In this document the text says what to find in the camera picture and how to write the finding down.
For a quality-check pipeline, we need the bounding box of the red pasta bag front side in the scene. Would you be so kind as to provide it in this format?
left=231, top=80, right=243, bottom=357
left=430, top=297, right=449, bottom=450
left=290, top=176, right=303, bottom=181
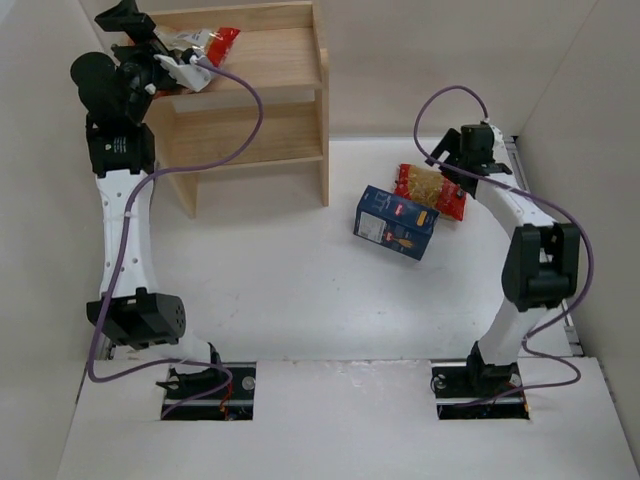
left=394, top=163, right=467, bottom=221

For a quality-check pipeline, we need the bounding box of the red pasta bag label side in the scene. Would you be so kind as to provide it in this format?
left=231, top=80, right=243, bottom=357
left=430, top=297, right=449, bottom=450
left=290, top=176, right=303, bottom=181
left=154, top=26, right=241, bottom=67

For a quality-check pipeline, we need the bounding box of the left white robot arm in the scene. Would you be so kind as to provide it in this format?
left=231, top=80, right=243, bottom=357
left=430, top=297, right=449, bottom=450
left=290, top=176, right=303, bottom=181
left=70, top=1, right=233, bottom=400

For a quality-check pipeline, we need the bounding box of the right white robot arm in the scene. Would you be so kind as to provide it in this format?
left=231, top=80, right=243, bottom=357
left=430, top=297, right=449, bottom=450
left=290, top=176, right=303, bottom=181
left=427, top=122, right=580, bottom=399

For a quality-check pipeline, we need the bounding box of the blue Barilla pasta box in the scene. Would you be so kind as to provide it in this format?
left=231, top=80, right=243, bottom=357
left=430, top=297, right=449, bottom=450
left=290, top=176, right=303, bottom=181
left=353, top=185, right=439, bottom=261

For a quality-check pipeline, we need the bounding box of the wooden two-tier shelf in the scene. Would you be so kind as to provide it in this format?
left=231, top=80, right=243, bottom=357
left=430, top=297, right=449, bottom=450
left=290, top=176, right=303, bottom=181
left=146, top=1, right=330, bottom=205

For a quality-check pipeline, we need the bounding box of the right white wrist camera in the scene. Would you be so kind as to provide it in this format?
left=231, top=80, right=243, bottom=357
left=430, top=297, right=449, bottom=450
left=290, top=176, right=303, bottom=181
left=481, top=118, right=504, bottom=150

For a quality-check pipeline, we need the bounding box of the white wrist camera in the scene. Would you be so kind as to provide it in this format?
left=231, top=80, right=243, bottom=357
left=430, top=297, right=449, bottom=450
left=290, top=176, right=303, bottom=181
left=481, top=118, right=504, bottom=150
left=154, top=55, right=212, bottom=92

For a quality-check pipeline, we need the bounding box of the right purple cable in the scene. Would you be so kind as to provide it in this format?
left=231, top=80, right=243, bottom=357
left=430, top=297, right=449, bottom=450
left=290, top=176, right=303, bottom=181
left=412, top=85, right=595, bottom=407

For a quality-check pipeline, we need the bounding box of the purple cable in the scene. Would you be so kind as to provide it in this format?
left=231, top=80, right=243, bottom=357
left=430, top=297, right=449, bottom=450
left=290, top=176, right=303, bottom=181
left=412, top=85, right=595, bottom=407
left=85, top=57, right=264, bottom=421

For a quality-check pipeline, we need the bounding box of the right aluminium rail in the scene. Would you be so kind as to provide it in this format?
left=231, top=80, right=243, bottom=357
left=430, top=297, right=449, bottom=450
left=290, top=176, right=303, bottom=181
left=503, top=135, right=585, bottom=357

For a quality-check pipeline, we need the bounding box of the aluminium rail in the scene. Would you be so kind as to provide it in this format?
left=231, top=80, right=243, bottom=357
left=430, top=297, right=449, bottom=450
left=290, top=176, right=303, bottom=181
left=503, top=135, right=585, bottom=357
left=95, top=333, right=116, bottom=361

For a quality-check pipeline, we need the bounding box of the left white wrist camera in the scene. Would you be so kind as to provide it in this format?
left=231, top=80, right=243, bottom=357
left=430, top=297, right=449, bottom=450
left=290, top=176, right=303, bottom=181
left=154, top=55, right=212, bottom=92

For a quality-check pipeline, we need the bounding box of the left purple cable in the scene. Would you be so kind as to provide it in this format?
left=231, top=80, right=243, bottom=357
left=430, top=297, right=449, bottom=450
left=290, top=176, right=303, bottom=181
left=85, top=57, right=264, bottom=421

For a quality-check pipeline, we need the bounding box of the left aluminium rail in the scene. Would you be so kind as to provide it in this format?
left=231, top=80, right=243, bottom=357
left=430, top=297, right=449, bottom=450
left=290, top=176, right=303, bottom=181
left=95, top=333, right=116, bottom=361

